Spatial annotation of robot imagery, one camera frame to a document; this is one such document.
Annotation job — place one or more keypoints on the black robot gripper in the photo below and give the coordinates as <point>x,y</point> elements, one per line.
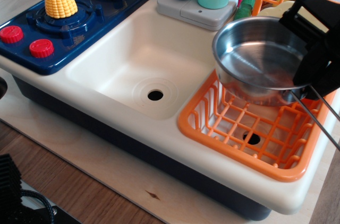
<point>315,69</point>

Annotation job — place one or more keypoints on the stainless steel pan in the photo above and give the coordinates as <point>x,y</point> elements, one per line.
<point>257,59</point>

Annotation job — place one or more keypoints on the orange plastic drying rack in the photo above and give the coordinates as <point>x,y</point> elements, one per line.
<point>275,141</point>

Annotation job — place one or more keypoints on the cream toy sink unit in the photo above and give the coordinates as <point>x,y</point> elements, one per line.
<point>130,87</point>

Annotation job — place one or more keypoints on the cream scalloped toy plate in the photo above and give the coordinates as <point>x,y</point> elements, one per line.
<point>279,10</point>

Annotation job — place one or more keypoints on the green toy cucumber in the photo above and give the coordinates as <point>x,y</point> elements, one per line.
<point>245,9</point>

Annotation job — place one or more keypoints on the grey toy faucet base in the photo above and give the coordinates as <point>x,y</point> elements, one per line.
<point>191,12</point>

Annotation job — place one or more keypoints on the yellow toy corn cob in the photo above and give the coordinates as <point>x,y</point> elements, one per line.
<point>60,9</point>

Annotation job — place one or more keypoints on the red stove knob front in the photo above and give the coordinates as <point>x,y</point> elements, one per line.
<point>41,48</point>

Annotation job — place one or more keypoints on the red stove knob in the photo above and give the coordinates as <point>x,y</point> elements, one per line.
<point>41,48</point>
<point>11,34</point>

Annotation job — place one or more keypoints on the navy blue toy stove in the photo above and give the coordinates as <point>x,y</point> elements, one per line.
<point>70,36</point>

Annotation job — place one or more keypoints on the red stove knob rear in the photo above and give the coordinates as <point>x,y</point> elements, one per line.
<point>11,34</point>

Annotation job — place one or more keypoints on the black bracket with screw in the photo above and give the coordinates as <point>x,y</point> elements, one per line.
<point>60,216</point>

